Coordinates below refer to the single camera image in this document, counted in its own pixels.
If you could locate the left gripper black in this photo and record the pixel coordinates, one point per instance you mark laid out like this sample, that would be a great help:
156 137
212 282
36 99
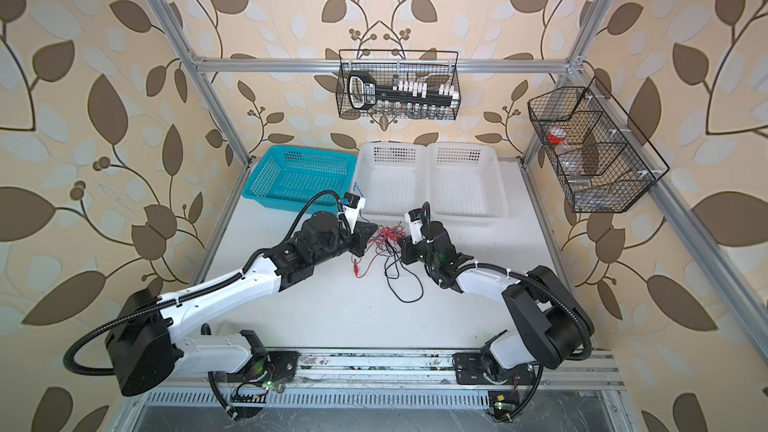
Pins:
360 234

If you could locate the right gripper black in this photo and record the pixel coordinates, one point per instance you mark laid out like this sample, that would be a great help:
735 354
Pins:
408 246

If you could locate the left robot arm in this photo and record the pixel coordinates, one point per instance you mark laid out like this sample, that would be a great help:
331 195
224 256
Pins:
158 337

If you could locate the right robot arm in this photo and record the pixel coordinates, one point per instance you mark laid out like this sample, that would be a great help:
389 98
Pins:
550 326

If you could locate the white plastic basket left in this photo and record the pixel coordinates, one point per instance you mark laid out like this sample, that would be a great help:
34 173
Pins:
392 177

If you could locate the white plastic basket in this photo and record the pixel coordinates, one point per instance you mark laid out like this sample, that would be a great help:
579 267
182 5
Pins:
465 183
392 177

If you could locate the white plastic basket right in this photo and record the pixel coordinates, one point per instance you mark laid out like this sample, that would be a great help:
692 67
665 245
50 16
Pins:
465 183

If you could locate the teal plastic basket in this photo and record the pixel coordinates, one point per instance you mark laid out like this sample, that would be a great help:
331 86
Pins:
287 177

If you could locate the black tool with vials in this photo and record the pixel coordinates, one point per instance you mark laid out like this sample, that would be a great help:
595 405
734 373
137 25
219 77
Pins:
364 93

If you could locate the red capped container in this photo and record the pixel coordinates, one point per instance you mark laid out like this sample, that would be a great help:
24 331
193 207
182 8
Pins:
556 135

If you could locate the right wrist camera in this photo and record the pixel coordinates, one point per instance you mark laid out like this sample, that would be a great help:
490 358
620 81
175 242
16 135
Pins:
416 219

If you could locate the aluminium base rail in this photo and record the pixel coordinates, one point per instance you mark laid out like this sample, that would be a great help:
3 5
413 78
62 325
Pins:
370 368

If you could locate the black wire basket back wall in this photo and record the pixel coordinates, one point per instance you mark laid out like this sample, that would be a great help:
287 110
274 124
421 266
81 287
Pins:
432 66

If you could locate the black wire basket wall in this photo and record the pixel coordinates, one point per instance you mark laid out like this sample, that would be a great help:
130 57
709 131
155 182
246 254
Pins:
607 161
432 66

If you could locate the black wire basket right wall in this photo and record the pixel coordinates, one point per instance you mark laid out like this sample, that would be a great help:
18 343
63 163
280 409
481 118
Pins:
607 161

